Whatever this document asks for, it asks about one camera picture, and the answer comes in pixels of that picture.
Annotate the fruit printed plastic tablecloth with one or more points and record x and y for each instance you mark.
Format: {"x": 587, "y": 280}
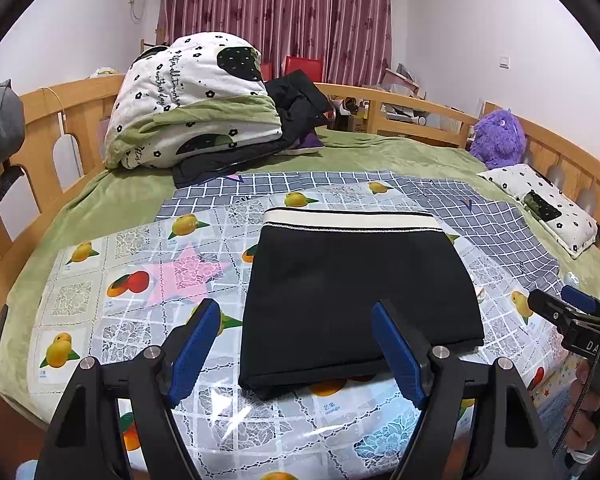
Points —
{"x": 80, "y": 310}

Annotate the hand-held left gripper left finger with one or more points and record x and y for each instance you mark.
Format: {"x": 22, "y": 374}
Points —
{"x": 195, "y": 355}

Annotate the white flower printed pillow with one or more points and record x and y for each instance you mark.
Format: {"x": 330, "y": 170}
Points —
{"x": 540, "y": 200}

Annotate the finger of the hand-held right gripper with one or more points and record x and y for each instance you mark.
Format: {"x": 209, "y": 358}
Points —
{"x": 577, "y": 298}
{"x": 545, "y": 305}

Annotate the purple cloth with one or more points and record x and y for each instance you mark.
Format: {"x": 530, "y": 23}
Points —
{"x": 307, "y": 142}

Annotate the purple plush toy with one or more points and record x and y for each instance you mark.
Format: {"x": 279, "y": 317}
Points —
{"x": 497, "y": 135}

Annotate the pile of household clutter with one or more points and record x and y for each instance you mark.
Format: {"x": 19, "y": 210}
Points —
{"x": 400, "y": 105}

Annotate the green blanket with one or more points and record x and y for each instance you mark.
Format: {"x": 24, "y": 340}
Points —
{"x": 405, "y": 155}

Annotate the black jacket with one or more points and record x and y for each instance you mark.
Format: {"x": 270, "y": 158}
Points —
{"x": 290, "y": 100}

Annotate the white flower printed quilt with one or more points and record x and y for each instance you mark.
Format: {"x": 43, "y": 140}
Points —
{"x": 180, "y": 100}

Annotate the black pants with white waistband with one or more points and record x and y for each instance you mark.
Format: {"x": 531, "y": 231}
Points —
{"x": 355, "y": 300}

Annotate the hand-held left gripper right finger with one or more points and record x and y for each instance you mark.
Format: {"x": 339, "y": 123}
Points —
{"x": 400, "y": 355}

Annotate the dark red patterned curtain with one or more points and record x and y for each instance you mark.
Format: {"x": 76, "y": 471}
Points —
{"x": 280, "y": 10}

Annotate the wooden bed frame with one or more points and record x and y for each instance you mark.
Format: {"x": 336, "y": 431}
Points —
{"x": 45, "y": 120}

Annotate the grey checked cloth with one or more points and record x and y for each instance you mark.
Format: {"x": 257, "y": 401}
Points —
{"x": 490, "y": 230}

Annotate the red chair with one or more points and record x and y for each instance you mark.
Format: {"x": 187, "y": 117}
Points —
{"x": 266, "y": 71}
{"x": 305, "y": 67}

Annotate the person's right hand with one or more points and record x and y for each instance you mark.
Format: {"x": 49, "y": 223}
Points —
{"x": 580, "y": 420}

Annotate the white wall switch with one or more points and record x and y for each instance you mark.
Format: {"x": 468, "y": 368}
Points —
{"x": 503, "y": 63}

